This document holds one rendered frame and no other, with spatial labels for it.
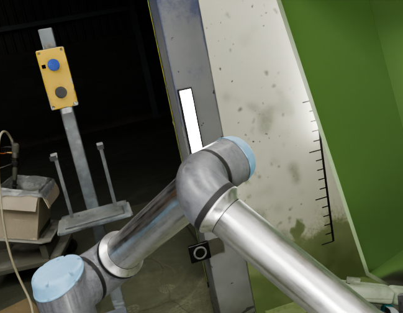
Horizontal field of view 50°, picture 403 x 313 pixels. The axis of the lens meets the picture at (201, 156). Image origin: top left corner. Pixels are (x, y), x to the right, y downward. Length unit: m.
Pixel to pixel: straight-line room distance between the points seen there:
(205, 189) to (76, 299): 0.60
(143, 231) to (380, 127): 0.99
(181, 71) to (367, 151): 0.83
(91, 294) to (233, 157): 0.62
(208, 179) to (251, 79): 1.21
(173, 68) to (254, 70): 0.37
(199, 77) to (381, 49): 0.74
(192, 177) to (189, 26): 1.16
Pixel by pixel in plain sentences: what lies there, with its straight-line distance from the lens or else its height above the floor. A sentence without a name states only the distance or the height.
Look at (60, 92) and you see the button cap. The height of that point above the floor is 1.36.
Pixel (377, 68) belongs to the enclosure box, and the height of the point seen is 1.24.
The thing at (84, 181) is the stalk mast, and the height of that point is 0.93.
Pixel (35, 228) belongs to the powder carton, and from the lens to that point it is 3.36.
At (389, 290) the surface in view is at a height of 0.74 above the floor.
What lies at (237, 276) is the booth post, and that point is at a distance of 2.21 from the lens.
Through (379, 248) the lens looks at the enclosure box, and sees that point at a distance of 1.86.
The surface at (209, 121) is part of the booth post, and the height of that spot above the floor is 1.11.
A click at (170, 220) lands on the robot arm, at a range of 1.09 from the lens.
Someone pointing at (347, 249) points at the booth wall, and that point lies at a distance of 2.45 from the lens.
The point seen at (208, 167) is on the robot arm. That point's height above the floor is 1.19.
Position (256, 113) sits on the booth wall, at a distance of 2.02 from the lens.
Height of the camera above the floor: 1.42
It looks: 14 degrees down
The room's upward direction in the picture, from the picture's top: 11 degrees counter-clockwise
